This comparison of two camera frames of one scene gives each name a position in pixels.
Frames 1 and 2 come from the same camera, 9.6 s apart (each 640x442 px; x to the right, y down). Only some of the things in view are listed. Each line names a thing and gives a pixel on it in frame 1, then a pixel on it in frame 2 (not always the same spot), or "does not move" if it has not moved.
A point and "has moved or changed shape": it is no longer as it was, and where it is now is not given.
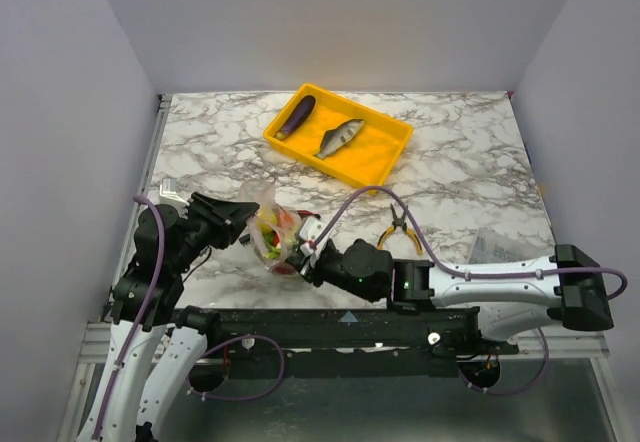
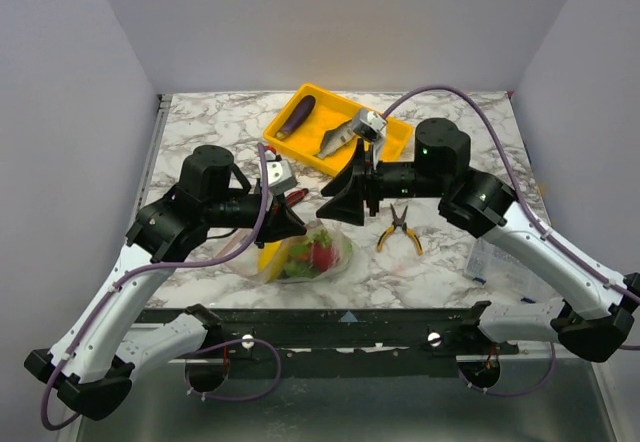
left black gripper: (231, 216) -> (279, 223)
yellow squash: (266, 221) has moved or changed shape
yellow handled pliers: (401, 222) does not move
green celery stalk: (273, 251) has moved or changed shape
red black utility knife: (308, 212) -> (296, 196)
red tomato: (282, 270) has moved or changed shape
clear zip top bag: (275, 229) has moved or changed shape
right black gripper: (308, 263) -> (370, 180)
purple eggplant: (297, 119) does not move
